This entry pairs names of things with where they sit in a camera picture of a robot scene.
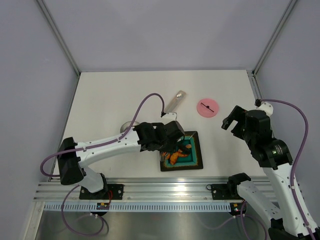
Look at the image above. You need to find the orange fried shrimp piece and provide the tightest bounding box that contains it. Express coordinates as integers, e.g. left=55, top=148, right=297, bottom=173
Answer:
left=160, top=152, right=171, bottom=162

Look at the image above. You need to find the black round steel lunch box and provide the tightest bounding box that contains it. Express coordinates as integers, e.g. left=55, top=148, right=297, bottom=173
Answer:
left=120, top=121, right=140, bottom=133

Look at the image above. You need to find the pink round lid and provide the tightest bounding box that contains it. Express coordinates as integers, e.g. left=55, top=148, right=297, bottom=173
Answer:
left=196, top=98, right=220, bottom=118

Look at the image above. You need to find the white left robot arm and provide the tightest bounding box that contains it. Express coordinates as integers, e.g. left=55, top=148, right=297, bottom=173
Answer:
left=57, top=120, right=185, bottom=199

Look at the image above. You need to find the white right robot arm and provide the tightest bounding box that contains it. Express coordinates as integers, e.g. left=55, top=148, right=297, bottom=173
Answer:
left=221, top=103, right=320, bottom=240

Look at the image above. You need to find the orange fried chicken wing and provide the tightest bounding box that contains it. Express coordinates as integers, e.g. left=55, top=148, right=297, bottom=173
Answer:
left=169, top=150, right=189, bottom=165

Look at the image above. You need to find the black teal square plate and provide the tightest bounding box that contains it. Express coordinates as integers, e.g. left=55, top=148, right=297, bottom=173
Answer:
left=160, top=131, right=204, bottom=172

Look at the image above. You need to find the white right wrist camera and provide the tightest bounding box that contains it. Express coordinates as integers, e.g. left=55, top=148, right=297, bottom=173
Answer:
left=254, top=99, right=274, bottom=117

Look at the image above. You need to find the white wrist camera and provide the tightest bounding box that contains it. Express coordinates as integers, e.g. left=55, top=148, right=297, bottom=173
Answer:
left=161, top=112, right=178, bottom=121
left=254, top=99, right=274, bottom=117

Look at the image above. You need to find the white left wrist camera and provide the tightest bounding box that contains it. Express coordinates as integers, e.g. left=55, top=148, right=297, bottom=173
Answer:
left=161, top=112, right=178, bottom=121

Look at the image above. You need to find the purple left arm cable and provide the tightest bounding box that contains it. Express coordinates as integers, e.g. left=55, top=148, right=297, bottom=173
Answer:
left=40, top=93, right=166, bottom=237

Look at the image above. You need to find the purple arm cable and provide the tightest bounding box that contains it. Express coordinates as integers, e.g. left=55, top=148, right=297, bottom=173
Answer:
left=199, top=99, right=318, bottom=240
left=40, top=93, right=166, bottom=237

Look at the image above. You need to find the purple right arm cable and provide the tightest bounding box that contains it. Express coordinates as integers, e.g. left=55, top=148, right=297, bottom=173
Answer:
left=199, top=99, right=318, bottom=240

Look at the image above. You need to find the aluminium mounting rail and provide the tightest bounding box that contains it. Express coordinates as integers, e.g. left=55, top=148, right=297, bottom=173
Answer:
left=33, top=177, right=228, bottom=202

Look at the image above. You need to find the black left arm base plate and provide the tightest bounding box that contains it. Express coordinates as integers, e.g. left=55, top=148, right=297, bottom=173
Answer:
left=79, top=183, right=124, bottom=200

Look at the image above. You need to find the white slotted cable duct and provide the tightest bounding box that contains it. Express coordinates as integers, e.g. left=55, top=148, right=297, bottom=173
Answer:
left=44, top=202, right=231, bottom=213

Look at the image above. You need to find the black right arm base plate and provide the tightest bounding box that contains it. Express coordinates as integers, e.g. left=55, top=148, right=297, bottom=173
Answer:
left=210, top=183, right=234, bottom=200

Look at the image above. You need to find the left aluminium frame post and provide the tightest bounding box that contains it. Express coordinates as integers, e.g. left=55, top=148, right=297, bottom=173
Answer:
left=34, top=0, right=81, bottom=78

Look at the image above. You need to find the aluminium frame post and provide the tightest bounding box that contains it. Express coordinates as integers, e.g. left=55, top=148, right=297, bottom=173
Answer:
left=251, top=0, right=299, bottom=77
left=34, top=0, right=81, bottom=78

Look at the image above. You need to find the right aluminium frame post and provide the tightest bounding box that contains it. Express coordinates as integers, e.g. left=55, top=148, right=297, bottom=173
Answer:
left=251, top=0, right=299, bottom=77

